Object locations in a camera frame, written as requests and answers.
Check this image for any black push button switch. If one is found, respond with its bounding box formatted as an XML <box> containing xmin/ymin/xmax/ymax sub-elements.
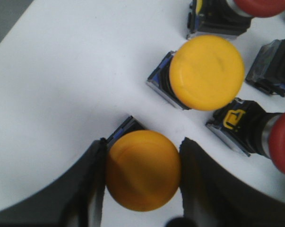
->
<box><xmin>245</xmin><ymin>39</ymin><xmax>285</xmax><ymax>97</ymax></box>

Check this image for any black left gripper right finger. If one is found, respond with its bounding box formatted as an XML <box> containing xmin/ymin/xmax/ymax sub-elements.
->
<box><xmin>180</xmin><ymin>137</ymin><xmax>285</xmax><ymax>227</ymax></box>

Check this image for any red mushroom push button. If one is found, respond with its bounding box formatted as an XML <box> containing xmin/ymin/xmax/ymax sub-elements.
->
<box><xmin>206</xmin><ymin>98</ymin><xmax>285</xmax><ymax>174</ymax></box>
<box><xmin>186</xmin><ymin>0</ymin><xmax>285</xmax><ymax>40</ymax></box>

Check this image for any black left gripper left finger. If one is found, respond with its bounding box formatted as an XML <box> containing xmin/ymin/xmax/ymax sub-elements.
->
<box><xmin>0</xmin><ymin>138</ymin><xmax>107</xmax><ymax>227</ymax></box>

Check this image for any yellow mushroom push button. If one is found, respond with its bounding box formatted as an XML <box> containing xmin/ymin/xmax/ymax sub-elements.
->
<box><xmin>147</xmin><ymin>35</ymin><xmax>244</xmax><ymax>111</ymax></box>
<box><xmin>105</xmin><ymin>116</ymin><xmax>181</xmax><ymax>212</ymax></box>

